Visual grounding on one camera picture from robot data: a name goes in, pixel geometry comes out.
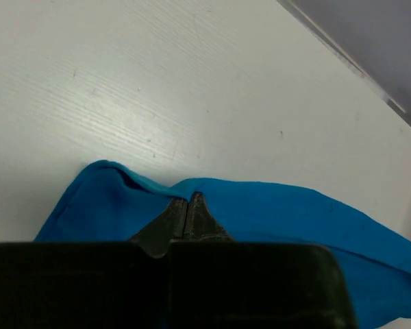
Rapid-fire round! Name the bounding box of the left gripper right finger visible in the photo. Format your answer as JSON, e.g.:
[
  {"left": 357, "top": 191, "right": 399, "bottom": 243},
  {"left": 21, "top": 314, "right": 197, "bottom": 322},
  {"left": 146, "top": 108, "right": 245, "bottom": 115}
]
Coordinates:
[{"left": 184, "top": 192, "right": 233, "bottom": 241}]

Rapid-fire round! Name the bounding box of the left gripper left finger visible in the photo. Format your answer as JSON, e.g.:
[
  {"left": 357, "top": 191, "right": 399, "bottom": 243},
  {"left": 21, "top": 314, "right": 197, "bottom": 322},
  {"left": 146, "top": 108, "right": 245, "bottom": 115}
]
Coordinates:
[{"left": 129, "top": 198, "right": 188, "bottom": 258}]

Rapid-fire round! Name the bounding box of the blue t shirt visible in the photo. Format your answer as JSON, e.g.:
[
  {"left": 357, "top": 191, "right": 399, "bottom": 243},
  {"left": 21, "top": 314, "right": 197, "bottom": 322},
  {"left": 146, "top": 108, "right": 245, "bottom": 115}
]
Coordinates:
[{"left": 36, "top": 160, "right": 411, "bottom": 328}]

